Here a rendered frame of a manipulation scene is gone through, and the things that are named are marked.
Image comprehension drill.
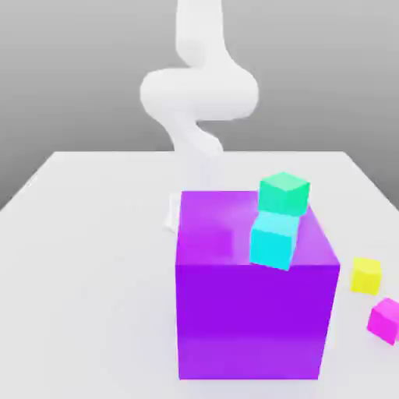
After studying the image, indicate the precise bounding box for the small green cube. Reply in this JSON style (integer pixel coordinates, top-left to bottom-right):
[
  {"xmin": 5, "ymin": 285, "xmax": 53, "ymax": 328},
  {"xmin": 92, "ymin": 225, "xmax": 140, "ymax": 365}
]
[{"xmin": 257, "ymin": 171, "xmax": 312, "ymax": 217}]

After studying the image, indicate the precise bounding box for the small cyan cube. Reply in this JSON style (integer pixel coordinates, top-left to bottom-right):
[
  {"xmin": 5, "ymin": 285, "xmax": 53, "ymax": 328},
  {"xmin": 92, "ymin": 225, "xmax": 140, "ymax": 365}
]
[{"xmin": 249, "ymin": 210, "xmax": 301, "ymax": 272}]

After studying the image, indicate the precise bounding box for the small yellow cube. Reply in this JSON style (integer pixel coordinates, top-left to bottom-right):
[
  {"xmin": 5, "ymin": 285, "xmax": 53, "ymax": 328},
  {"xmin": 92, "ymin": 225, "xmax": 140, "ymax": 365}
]
[{"xmin": 350, "ymin": 256, "xmax": 383, "ymax": 296}]

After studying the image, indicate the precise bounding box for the small magenta cube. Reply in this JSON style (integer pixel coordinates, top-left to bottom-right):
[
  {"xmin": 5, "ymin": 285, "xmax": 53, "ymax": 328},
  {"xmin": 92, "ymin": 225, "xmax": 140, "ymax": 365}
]
[{"xmin": 365, "ymin": 297, "xmax": 399, "ymax": 347}]

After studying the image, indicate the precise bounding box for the large purple box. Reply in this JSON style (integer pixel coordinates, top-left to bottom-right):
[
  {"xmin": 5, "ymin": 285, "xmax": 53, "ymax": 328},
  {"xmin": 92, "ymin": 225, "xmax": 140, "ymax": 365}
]
[{"xmin": 175, "ymin": 189, "xmax": 341, "ymax": 381}]

